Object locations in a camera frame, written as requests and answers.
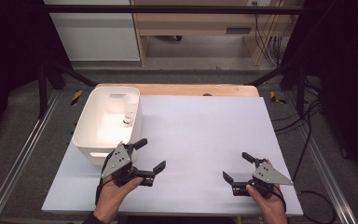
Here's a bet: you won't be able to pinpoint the person's dark clothing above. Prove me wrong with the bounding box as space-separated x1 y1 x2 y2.
117 216 238 224

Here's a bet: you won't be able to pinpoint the white cabinet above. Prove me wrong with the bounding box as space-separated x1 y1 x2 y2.
43 0 142 63

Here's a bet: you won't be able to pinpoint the wooden table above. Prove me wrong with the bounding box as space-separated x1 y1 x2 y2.
95 82 260 98

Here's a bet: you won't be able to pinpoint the light wooden desk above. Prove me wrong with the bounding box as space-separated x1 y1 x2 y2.
130 0 303 67

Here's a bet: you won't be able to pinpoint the aluminium floor rail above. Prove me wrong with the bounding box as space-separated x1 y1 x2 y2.
0 90 62 224
283 92 358 224

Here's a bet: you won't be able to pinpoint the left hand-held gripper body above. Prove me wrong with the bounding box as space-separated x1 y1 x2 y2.
101 141 157 189

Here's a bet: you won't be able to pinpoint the person's left hand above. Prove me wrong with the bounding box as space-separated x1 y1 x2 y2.
92 175 145 224

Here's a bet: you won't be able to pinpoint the yellow black floor tape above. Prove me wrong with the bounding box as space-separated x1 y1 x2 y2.
70 90 84 107
268 91 288 105

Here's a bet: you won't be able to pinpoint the black hanging cables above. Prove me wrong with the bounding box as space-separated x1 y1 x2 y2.
253 1 286 67

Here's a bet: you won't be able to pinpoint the black curtain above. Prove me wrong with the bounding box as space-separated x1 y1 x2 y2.
283 0 358 190
0 0 73 152

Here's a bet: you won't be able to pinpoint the black gripper wrist strap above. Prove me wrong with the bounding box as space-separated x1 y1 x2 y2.
273 185 288 214
94 152 115 207

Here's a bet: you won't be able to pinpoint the black metal stand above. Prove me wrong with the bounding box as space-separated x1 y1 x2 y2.
245 60 310 119
37 58 98 119

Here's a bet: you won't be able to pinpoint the black floor cables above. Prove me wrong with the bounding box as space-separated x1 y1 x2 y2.
273 77 337 224

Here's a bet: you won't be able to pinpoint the person's right hand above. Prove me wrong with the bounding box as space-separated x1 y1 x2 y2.
245 159 289 224

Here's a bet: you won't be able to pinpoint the white table sheet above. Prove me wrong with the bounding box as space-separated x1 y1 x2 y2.
41 94 304 217

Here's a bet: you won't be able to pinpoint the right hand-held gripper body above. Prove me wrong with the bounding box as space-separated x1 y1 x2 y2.
231 158 295 199

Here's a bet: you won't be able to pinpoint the white plastic bin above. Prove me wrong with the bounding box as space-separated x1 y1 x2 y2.
72 86 144 167

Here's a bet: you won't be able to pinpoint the black horizontal frame bar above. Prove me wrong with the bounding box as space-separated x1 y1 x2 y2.
41 4 306 15

